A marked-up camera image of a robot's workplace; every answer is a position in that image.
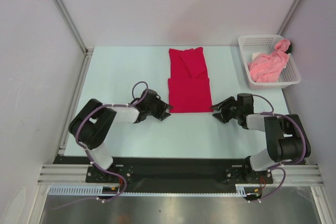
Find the aluminium frame post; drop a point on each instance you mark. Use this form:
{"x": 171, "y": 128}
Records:
{"x": 70, "y": 25}
{"x": 289, "y": 16}

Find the red t shirt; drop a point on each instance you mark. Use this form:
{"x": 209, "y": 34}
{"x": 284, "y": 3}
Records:
{"x": 189, "y": 85}

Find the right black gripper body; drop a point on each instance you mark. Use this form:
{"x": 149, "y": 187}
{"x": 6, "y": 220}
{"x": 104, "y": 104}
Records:
{"x": 231, "y": 110}

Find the pink t shirt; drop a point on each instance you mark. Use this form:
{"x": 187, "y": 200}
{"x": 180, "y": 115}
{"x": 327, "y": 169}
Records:
{"x": 267, "y": 68}

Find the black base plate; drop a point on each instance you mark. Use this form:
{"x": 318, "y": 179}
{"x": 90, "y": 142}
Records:
{"x": 171, "y": 175}

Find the aluminium front rail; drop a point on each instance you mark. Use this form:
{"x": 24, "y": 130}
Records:
{"x": 71, "y": 174}

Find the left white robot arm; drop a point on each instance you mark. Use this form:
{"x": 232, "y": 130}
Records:
{"x": 92, "y": 124}

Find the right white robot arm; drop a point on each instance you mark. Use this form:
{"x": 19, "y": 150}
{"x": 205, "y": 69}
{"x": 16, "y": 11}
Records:
{"x": 286, "y": 140}

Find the white cable duct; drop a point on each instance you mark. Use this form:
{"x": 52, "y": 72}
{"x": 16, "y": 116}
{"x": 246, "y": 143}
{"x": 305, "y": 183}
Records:
{"x": 109, "y": 191}

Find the right aluminium frame post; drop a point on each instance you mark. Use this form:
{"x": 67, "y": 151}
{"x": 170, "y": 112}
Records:
{"x": 289, "y": 16}

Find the white plastic basket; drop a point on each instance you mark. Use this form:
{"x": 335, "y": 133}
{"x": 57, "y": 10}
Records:
{"x": 251, "y": 44}

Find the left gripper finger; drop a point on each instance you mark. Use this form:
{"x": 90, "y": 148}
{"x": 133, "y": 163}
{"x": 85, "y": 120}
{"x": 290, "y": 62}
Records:
{"x": 163, "y": 116}
{"x": 163, "y": 105}

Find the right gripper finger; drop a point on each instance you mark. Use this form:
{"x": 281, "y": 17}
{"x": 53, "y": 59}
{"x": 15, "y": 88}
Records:
{"x": 226, "y": 103}
{"x": 220, "y": 117}

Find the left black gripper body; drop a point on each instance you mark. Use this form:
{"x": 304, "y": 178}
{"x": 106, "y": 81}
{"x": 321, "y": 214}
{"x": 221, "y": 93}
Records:
{"x": 156, "y": 109}

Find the left aluminium frame post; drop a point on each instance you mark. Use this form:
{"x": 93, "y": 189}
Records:
{"x": 70, "y": 25}

